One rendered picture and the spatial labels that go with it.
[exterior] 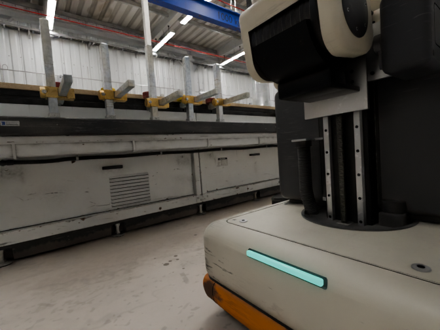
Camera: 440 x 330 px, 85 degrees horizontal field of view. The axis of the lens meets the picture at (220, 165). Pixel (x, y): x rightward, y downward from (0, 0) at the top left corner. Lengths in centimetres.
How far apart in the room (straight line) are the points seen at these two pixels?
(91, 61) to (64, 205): 791
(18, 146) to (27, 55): 773
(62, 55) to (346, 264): 906
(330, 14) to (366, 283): 43
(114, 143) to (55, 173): 38
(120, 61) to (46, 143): 825
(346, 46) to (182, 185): 153
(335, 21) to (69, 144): 123
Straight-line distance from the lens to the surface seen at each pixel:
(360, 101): 65
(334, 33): 50
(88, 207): 165
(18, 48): 914
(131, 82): 123
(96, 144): 142
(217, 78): 182
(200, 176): 189
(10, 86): 162
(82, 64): 920
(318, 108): 70
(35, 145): 139
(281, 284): 55
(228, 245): 64
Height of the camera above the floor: 48
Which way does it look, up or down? 3 degrees down
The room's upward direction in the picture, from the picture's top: 4 degrees counter-clockwise
